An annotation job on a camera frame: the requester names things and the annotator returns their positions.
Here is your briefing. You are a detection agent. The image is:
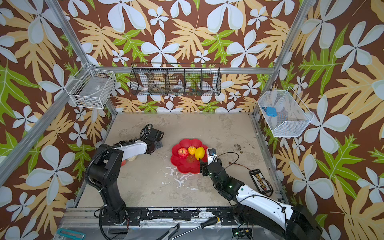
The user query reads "yellow lemon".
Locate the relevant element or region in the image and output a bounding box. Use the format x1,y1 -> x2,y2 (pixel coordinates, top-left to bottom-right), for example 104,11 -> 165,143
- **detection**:
194,147 -> 206,161

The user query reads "small yellow orange fruit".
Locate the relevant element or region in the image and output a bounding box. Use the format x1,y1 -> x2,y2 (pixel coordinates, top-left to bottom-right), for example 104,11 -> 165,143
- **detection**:
188,146 -> 196,155

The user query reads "red apple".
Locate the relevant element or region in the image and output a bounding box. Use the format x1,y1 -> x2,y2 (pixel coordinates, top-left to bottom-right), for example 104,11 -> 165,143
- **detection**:
178,148 -> 190,158

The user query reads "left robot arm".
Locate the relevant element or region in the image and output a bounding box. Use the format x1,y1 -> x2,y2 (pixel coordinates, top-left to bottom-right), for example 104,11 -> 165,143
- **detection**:
84,124 -> 164,225

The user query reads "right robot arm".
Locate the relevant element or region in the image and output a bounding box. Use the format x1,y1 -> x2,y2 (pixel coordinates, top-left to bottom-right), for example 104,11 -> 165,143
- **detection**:
200,161 -> 322,240

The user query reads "black grape bunch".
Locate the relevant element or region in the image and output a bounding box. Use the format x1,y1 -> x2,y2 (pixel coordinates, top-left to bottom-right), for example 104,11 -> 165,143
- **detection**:
119,140 -> 134,145

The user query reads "white garlic bulb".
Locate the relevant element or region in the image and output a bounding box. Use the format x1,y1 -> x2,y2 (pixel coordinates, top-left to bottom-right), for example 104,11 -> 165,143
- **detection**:
127,156 -> 137,162

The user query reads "blue object in basket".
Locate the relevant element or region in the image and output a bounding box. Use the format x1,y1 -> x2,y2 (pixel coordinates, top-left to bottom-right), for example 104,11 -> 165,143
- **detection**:
265,107 -> 278,117

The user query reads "white mesh basket right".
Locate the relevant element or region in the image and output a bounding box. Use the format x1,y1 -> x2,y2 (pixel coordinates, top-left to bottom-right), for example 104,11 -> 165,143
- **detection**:
258,90 -> 314,138

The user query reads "aluminium rear crossbar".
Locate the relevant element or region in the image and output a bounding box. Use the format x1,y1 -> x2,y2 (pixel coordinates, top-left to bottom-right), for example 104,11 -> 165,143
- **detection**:
93,66 -> 275,75

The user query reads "teal tool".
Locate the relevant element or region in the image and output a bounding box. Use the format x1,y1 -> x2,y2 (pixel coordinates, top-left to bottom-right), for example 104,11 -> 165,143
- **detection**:
56,228 -> 86,240

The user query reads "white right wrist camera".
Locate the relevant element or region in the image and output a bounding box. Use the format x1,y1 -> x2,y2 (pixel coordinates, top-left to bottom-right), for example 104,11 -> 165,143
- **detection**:
207,148 -> 217,165

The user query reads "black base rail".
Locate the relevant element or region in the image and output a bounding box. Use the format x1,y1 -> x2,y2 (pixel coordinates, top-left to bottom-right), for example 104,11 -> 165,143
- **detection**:
102,207 -> 235,226

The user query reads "black handled screwdriver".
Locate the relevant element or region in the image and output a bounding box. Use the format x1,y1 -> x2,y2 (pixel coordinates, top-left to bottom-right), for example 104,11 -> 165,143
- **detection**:
172,217 -> 220,240

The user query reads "black wire basket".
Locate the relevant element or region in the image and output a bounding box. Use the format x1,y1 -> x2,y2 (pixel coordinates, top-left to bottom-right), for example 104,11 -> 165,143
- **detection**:
128,63 -> 222,96

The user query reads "black pliers handle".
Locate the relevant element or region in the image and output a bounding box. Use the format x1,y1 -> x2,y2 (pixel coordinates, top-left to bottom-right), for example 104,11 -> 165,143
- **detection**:
157,224 -> 180,240

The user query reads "white wire basket left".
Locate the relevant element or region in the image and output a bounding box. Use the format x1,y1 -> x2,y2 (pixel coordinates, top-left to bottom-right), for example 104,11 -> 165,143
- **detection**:
66,64 -> 117,109

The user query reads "aluminium frame post right rear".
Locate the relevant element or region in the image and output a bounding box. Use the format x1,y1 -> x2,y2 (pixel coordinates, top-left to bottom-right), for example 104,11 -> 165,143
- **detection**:
255,0 -> 317,97

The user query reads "aluminium frame post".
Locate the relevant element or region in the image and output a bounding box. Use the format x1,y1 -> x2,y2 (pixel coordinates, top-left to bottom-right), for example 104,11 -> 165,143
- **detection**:
46,1 -> 117,116
255,0 -> 317,97

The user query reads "aluminium frame beam left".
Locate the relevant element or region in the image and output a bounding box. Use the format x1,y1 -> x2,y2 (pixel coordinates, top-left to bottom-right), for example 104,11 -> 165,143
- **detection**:
0,92 -> 73,187

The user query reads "aluminium frame post left rear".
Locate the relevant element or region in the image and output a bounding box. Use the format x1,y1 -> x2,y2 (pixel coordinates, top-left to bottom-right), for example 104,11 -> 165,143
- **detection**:
46,1 -> 117,116

